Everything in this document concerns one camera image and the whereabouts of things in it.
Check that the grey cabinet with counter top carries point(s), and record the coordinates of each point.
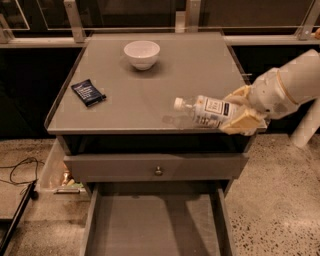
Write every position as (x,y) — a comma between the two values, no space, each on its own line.
(137,116)

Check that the dark blue snack packet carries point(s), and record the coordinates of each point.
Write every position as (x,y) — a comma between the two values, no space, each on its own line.
(88,93)

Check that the white ceramic bowl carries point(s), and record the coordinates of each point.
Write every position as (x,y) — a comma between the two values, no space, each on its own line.
(142,54)

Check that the metal railing frame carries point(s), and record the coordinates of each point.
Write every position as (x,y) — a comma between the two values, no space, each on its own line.
(65,23)

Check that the open grey bottom drawer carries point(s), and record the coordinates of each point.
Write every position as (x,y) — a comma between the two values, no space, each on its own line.
(158,219)

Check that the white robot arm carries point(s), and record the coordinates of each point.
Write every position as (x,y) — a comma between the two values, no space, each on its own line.
(301,77)

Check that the white robot base pole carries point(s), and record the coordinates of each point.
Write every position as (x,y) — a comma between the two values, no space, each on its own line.
(308,125)

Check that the clear plastic water bottle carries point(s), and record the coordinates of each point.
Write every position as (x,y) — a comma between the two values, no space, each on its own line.
(206,111)

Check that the clear plastic storage bin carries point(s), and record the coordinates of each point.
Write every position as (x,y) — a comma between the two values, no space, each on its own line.
(54,173)

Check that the round metal drawer knob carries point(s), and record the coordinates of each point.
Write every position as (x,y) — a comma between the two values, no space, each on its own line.
(158,171)

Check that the grey middle drawer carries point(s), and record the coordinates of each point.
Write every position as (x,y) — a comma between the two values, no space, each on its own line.
(141,167)

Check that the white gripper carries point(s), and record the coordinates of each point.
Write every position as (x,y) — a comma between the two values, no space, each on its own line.
(268,94)

